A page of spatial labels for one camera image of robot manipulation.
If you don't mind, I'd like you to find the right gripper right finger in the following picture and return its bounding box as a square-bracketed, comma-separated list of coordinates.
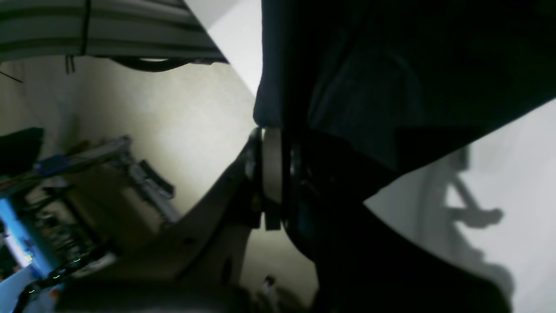
[282, 131, 512, 313]

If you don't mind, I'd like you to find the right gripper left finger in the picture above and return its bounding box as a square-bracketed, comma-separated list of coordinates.
[55, 127, 283, 313]

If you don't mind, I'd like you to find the black t-shirt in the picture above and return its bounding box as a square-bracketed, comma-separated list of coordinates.
[254, 0, 556, 201]

